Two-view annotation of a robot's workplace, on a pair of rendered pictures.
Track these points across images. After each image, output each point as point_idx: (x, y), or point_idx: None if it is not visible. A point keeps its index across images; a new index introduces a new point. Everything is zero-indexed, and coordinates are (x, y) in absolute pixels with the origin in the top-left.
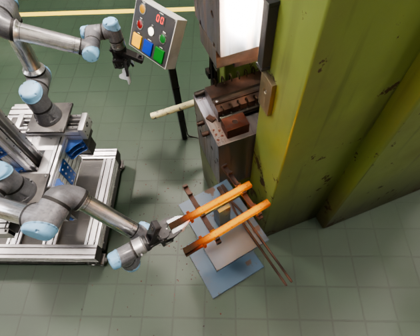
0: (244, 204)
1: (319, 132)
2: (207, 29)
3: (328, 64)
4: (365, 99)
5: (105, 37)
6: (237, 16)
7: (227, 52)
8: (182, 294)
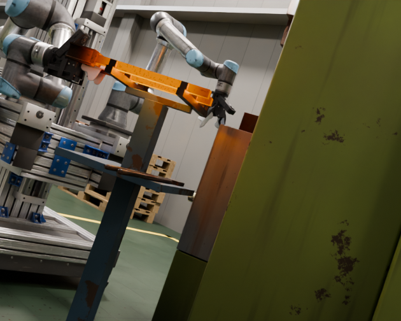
0: (181, 188)
1: (335, 42)
2: None
3: None
4: None
5: (217, 70)
6: None
7: (295, 10)
8: None
